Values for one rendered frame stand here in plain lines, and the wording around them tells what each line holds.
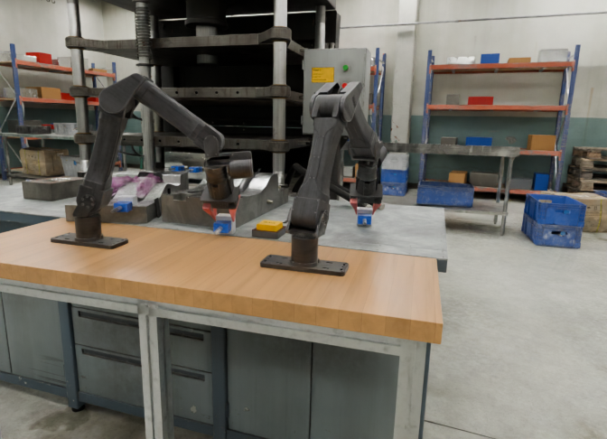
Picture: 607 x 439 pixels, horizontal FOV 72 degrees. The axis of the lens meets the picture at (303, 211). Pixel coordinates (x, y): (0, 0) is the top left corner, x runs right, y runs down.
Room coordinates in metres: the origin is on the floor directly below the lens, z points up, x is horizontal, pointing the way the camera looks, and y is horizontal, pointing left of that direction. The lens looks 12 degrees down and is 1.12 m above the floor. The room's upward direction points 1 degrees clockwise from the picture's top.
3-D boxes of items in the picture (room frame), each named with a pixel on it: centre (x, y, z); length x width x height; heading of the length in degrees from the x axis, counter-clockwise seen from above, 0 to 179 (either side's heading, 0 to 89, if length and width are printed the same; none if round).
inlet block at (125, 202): (1.29, 0.57, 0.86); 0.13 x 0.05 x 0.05; 0
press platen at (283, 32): (2.55, 0.56, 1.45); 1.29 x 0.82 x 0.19; 73
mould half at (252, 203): (1.54, 0.26, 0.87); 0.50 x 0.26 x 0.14; 163
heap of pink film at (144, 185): (1.56, 0.62, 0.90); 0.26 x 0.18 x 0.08; 0
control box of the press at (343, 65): (2.14, -0.15, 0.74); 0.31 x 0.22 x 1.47; 73
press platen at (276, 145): (2.55, 0.56, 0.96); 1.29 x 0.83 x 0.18; 73
